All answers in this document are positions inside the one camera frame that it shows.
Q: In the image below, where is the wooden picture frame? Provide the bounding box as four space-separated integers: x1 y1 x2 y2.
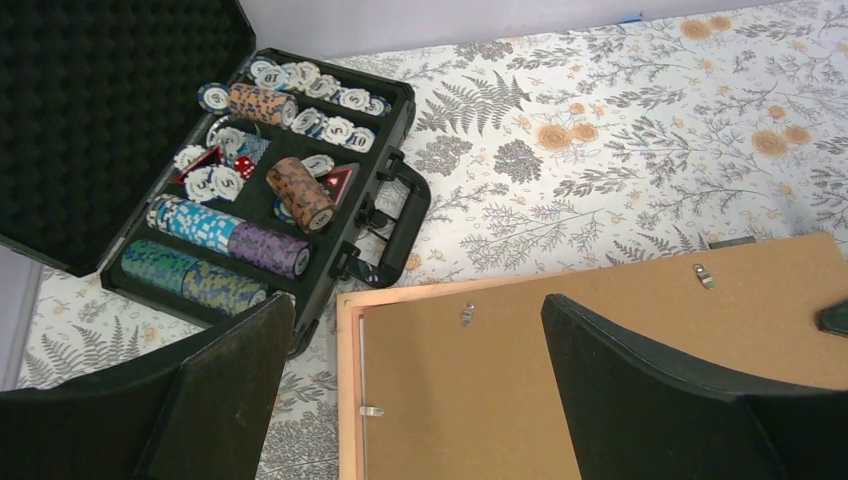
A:
335 231 848 480

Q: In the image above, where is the green poker chip stack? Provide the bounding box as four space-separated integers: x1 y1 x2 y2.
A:
120 239 199 296

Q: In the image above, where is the red die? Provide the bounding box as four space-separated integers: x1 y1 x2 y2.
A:
232 156 256 180

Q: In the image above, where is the orange chip stack rear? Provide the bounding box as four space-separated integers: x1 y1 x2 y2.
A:
228 83 299 129

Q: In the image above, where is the light blue chip stack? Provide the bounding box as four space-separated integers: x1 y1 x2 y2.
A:
145 194 244 255

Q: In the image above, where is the floral patterned table mat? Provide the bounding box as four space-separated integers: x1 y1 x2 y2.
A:
16 0 848 480

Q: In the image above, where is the black poker chip case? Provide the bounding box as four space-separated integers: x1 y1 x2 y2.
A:
1 1 431 356

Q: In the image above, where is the small dark grey pad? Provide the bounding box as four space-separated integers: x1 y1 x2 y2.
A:
708 236 756 250

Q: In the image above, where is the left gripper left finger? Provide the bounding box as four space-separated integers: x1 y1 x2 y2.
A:
1 294 294 479

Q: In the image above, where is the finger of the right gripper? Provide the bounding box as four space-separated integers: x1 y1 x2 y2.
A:
816 300 848 337

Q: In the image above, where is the brown cardboard backing board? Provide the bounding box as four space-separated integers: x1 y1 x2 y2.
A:
360 233 848 480

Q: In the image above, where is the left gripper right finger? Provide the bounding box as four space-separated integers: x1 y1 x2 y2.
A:
541 294 847 479

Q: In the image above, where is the purple poker chip stack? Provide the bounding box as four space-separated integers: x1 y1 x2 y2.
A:
227 222 312 279

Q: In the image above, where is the orange poker chip stack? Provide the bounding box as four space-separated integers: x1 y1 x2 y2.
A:
266 157 337 233

